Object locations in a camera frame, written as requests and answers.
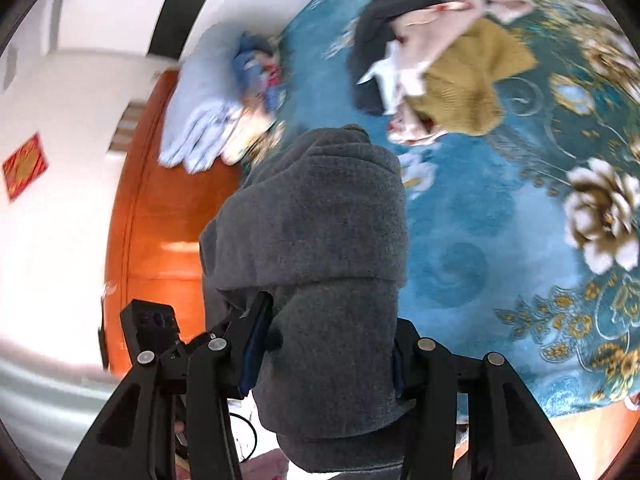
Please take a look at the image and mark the grey fleece sweatshirt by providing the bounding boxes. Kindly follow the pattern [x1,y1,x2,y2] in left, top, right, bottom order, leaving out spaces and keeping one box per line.
[200,125,412,477]

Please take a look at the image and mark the blue patterned clothes pile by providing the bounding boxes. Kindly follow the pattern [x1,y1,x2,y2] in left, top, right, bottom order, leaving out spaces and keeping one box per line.
[219,32,286,166]

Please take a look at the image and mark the teal floral bedspread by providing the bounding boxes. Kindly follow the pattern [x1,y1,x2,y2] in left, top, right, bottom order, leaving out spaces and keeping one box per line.
[240,0,640,420]

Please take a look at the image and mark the mustard yellow knit sweater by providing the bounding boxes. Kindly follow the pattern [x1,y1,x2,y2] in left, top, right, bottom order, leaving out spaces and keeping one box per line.
[407,18,537,136]

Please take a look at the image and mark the pink beige garment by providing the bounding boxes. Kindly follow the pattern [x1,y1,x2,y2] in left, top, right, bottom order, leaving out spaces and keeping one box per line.
[383,0,534,145]

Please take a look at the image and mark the dark navy garment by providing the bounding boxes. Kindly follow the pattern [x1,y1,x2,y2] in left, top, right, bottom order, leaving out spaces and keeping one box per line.
[347,0,442,116]

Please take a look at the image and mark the orange wooden bed frame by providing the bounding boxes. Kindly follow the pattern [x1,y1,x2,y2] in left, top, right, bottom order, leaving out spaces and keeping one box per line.
[102,70,241,377]

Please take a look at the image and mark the red paper wall decoration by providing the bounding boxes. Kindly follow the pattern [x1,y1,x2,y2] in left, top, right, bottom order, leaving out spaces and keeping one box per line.
[2,132,49,203]

